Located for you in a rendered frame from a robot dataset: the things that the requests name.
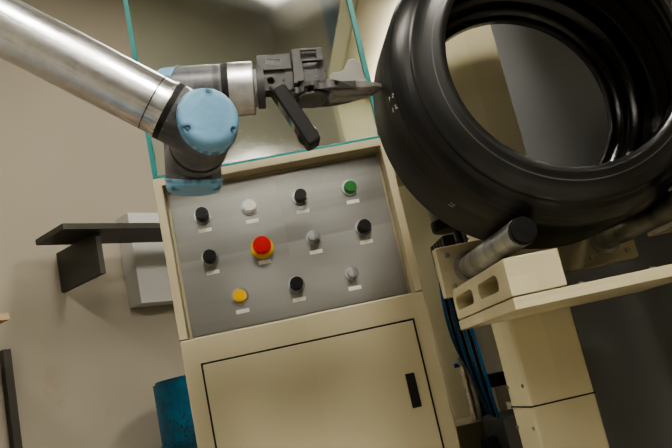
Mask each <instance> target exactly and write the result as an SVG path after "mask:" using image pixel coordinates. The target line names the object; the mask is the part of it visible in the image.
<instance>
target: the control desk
mask: <svg viewBox="0 0 672 448"><path fill-rule="evenodd" d="M221 172H222V177H223V181H222V188H221V190H220V191H218V192H216V193H214V194H210V195H203V196H178V195H174V194H171V193H169V192H168V191H167V189H166V182H165V180H164V178H159V179H154V180H153V187H154V193H155V199H156V205H157V210H158V216H159V222H160V228H161V234H162V240H163V246H164V252H165V258H166V264H167V270H168V276H169V282H170V288H171V294H172V299H173V305H174V311H175V317H176V323H177V329H178V335H179V340H180V346H181V352H182V358H183V364H184V370H185V376H186V382H187V388H188V394H189V400H190V406H191V412H192V417H193V423H194V429H195V435H196V441H197V447H198V448H461V446H460V442H459V438H458V433H457V429H456V425H455V421H454V417H453V413H452V409H451V404H450V400H449V396H448V392H447V388H446V384H445V380H444V375H443V371H442V367H441V363H440V359H439V355H438V350H437V346H436V342H435V338H434V334H433V330H432V326H431V321H430V317H429V313H428V309H427V305H426V301H425V297H424V293H423V291H422V290H423V287H422V283H421V279H420V275H419V271H418V267H417V263H416V258H415V254H414V250H413V246H412V242H411V238H410V233H409V229H408V225H407V221H406V217H405V213H404V209H403V204H402V200H401V196H400V192H399V188H398V184H397V180H396V175H395V171H394V168H393V167H392V165H391V163H390V161H389V159H388V157H387V155H386V153H385V150H384V148H383V145H382V143H381V140H380V138H377V139H372V140H366V141H361V142H355V143H350V144H345V145H339V146H334V147H328V148H323V149H317V150H312V151H306V152H301V153H296V154H290V155H285V156H279V157H274V158H268V159H263V160H257V161H252V162H246V163H241V164H236V165H230V166H225V167H221Z"/></svg>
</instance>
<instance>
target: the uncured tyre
mask: <svg viewBox="0 0 672 448"><path fill-rule="evenodd" d="M493 24H512V25H519V26H525V27H529V28H532V29H535V30H538V31H541V32H543V33H546V34H548V35H550V36H552V37H554V38H555V39H557V40H559V41H560V42H562V43H563V44H565V45H566V46H567V47H568V48H570V49H571V50H572V51H573V52H574V53H575V54H576V55H577V56H578V57H579V58H580V59H581V60H582V61H583V62H584V63H585V64H586V66H587V67H588V68H589V70H590V71H591V73H592V74H593V76H594V78H595V79H596V81H597V83H598V85H599V88H600V90H601V92H602V95H603V98H604V102H605V106H606V112H607V125H608V126H607V138H606V144H605V148H604V151H603V154H602V157H601V159H600V162H599V164H598V165H591V166H562V165H555V164H550V163H546V162H542V161H538V160H535V159H532V158H530V157H527V156H525V155H523V154H520V153H518V152H516V151H514V150H513V149H511V148H509V147H507V146H506V145H504V144H503V143H501V142H500V141H498V140H497V139H496V138H494V137H493V136H492V135H491V134H490V133H488V132H487V131H486V130H485V129H484V128H483V127H482V126H481V125H480V124H479V123H478V122H477V121H476V119H475V118H474V117H473V116H472V115H471V113H470V112H469V111H468V109H467V108H466V106H465V105H464V103H463V102H462V100H461V98H460V96H459V94H458V92H457V90H456V88H455V86H454V83H453V81H452V78H451V75H450V71H449V68H448V63H447V57H446V45H445V43H446V42H448V41H449V40H450V39H452V38H453V37H455V36H457V35H459V34H461V33H463V32H465V31H468V30H470V29H473V28H477V27H480V26H485V25H493ZM374 82H377V83H380V84H382V90H380V91H378V92H377V93H375V94H374V95H373V103H374V107H375V109H374V114H375V120H376V125H377V129H378V133H379V137H380V140H381V143H382V145H383V148H384V150H385V153H386V155H387V157H388V159H389V161H390V163H391V165H392V167H393V168H394V170H395V172H396V173H397V175H398V177H399V178H400V180H401V181H402V183H403V184H404V185H405V187H406V188H407V189H408V190H409V192H410V193H411V194H412V195H413V196H414V197H415V198H416V199H417V200H418V201H419V202H420V203H421V204H422V205H423V206H424V207H425V208H426V209H427V210H428V211H430V212H431V213H432V214H433V215H435V216H436V217H437V218H439V219H440V220H441V221H443V222H444V223H446V224H448V225H449V226H451V227H453V228H454V229H456V230H458V231H460V232H462V233H464V234H467V235H469V236H471V237H474V238H477V239H479V240H482V241H485V240H486V239H488V238H489V237H490V236H492V235H493V234H494V233H496V232H497V231H498V230H500V229H501V228H502V227H504V226H505V225H506V224H508V223H509V222H510V221H512V220H513V219H515V218H517V217H520V216H524V217H528V218H530V219H531V220H532V221H533V222H534V223H535V224H536V227H537V237H536V239H535V240H534V241H533V242H532V243H531V244H529V245H527V246H526V247H524V248H522V249H546V248H555V247H561V246H566V245H570V244H574V243H577V242H580V241H583V240H586V239H588V238H590V237H593V236H595V235H597V234H599V233H601V232H603V231H605V230H607V229H609V228H611V227H613V226H615V225H616V224H618V223H620V222H622V221H624V220H626V219H628V218H630V217H632V216H634V215H636V214H638V213H640V212H642V211H643V210H645V209H647V208H648V207H650V206H651V205H653V204H654V203H655V202H657V201H658V200H659V199H661V198H662V197H663V196H664V195H665V194H667V193H668V192H669V191H670V190H671V189H672V0H398V2H397V4H396V6H395V9H394V11H393V14H392V17H391V20H390V24H389V27H388V30H387V33H386V36H385V40H384V43H383V46H382V49H381V52H380V56H379V59H378V62H377V67H376V71H375V78H374ZM392 89H394V93H395V96H396V100H397V103H398V106H399V109H400V110H399V111H398V112H397V113H396V114H395V116H393V113H392V110H391V107H390V103H389V100H388V93H389V92H390V91H391V90H392ZM378 95H379V98H378ZM377 98H378V101H377ZM376 101H377V104H376ZM375 104H376V106H375ZM447 198H448V199H449V200H450V201H452V202H453V203H454V204H456V205H457V206H459V208H458V209H457V210H456V211H455V210H453V209H452V208H450V207H449V206H448V205H446V204H445V203H444V202H445V201H446V200H447Z"/></svg>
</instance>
